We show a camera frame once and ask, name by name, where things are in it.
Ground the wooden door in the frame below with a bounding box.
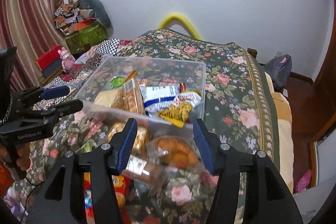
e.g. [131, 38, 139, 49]
[291, 0, 336, 151]

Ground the biscuit bar pack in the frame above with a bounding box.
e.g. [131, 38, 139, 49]
[123, 71, 145, 115]

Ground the plastic-wrapped beige cracker block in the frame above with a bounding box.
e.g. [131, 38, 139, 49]
[93, 89, 125, 110]

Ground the dark floral bed cover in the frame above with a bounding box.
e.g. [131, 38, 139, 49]
[3, 29, 280, 223]

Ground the green storage box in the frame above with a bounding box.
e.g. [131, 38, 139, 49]
[65, 21, 108, 55]

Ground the clear plastic storage bin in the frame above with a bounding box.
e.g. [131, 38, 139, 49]
[76, 57, 206, 138]

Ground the golden fried pastry bag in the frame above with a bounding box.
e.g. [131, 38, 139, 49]
[146, 135, 199, 169]

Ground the blue white snack packet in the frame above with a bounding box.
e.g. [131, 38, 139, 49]
[140, 85, 180, 115]

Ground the red box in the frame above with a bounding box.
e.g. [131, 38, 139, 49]
[35, 46, 62, 71]

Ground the yellow foam bed rail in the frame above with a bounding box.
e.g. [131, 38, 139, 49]
[157, 13, 202, 40]

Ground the grey backpack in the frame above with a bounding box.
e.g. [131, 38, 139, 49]
[264, 55, 292, 89]

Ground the patchwork quilt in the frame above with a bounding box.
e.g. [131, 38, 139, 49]
[33, 39, 131, 110]

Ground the red snack bag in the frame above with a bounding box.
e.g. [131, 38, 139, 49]
[84, 172, 131, 223]

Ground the brown bread roll labelled pack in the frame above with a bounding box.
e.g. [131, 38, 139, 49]
[122, 155, 162, 184]

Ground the left hand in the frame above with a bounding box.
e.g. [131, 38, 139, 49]
[0, 143, 31, 170]

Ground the green peas snack bag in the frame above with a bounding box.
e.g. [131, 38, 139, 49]
[108, 76, 126, 89]

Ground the striped pink curtain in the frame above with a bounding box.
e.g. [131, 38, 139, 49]
[1, 0, 66, 92]

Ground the pink toy figure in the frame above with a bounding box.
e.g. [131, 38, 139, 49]
[58, 47, 75, 74]

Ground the grey plush pillow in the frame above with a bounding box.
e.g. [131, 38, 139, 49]
[79, 0, 112, 28]

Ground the yellow snack packet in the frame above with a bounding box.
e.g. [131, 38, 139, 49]
[158, 102, 193, 128]

